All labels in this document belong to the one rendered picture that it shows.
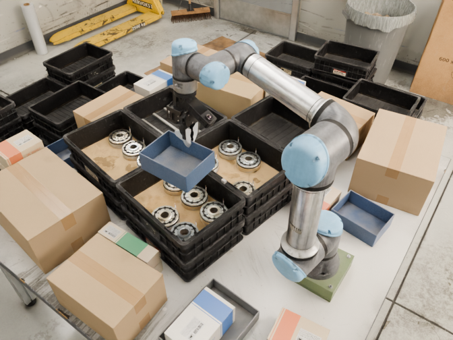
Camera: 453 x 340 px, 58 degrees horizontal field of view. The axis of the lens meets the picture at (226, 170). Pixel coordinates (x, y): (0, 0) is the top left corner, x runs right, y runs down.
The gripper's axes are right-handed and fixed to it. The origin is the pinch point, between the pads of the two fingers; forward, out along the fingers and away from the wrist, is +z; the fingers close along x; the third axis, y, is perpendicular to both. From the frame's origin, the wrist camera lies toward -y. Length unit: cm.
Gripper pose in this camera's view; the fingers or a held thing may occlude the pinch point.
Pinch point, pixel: (191, 144)
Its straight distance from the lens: 140.7
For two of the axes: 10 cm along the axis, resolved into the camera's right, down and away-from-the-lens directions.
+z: -0.4, 7.7, 6.3
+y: -8.0, -4.1, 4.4
